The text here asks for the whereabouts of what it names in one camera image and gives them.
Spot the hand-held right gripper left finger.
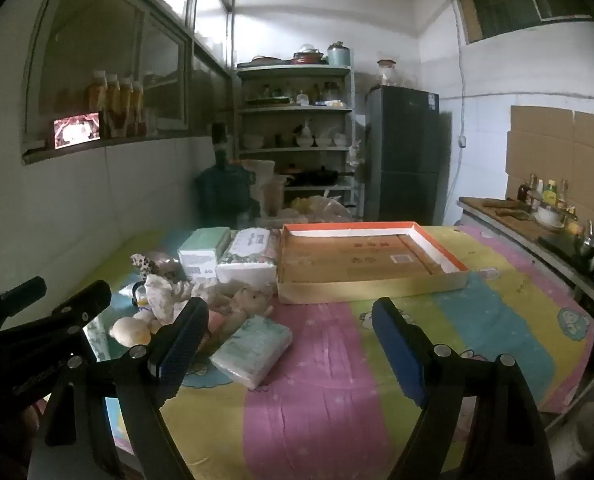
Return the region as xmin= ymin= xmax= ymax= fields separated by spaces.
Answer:
xmin=27 ymin=297 xmax=210 ymax=480

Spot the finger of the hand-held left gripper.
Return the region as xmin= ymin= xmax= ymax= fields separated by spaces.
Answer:
xmin=37 ymin=280 xmax=113 ymax=336
xmin=0 ymin=276 xmax=48 ymax=318

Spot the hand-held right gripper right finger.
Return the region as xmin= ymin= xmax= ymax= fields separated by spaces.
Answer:
xmin=371 ymin=297 xmax=558 ymax=480

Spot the mint tissue pack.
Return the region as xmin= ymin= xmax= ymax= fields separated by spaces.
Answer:
xmin=209 ymin=315 xmax=294 ymax=390

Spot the leopard print cloth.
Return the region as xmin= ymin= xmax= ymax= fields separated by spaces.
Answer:
xmin=130 ymin=252 xmax=178 ymax=281

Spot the beige teddy bear pink dress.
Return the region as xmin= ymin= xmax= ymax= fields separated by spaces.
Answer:
xmin=199 ymin=284 xmax=274 ymax=351

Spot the cardboard box with orange rim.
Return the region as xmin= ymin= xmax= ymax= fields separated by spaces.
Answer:
xmin=276 ymin=221 xmax=470 ymax=306

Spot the cream plush ball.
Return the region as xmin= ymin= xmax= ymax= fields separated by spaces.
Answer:
xmin=110 ymin=315 xmax=154 ymax=347

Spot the white ruffled cloth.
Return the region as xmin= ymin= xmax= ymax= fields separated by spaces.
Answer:
xmin=144 ymin=273 xmax=204 ymax=322

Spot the green tissue box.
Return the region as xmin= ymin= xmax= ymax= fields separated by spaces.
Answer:
xmin=177 ymin=227 xmax=233 ymax=281

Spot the floral tissue pack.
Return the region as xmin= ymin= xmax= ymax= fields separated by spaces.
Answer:
xmin=215 ymin=227 xmax=283 ymax=289

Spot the clear plastic bag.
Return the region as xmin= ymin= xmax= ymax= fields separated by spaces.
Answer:
xmin=289 ymin=192 xmax=358 ymax=224

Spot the blue water jug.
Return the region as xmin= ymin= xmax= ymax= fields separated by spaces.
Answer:
xmin=194 ymin=122 xmax=260 ymax=227

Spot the lit photo screen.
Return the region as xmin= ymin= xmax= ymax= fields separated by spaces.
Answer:
xmin=52 ymin=112 xmax=102 ymax=150

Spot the wooden cutting board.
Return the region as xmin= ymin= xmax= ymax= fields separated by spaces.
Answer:
xmin=458 ymin=195 xmax=538 ymax=221

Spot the white sack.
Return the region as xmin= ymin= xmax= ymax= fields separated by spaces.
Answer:
xmin=241 ymin=158 xmax=286 ymax=216

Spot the dark refrigerator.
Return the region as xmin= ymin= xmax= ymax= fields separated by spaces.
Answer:
xmin=364 ymin=85 xmax=440 ymax=224

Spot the white bowl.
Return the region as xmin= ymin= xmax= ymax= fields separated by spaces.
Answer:
xmin=534 ymin=204 xmax=566 ymax=229

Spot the sliding glass window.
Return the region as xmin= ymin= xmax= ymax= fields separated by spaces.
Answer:
xmin=21 ymin=0 xmax=234 ymax=165

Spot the white shelf rack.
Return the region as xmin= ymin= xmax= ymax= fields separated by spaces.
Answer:
xmin=234 ymin=62 xmax=366 ymax=217

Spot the glass jar with red lid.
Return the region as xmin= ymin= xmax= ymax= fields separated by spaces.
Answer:
xmin=376 ymin=58 xmax=398 ymax=89

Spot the red cooking pot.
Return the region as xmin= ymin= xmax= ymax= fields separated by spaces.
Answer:
xmin=290 ymin=44 xmax=326 ymax=65

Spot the brown cardboard wall sheet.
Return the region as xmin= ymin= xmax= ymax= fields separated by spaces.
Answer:
xmin=505 ymin=104 xmax=594 ymax=222

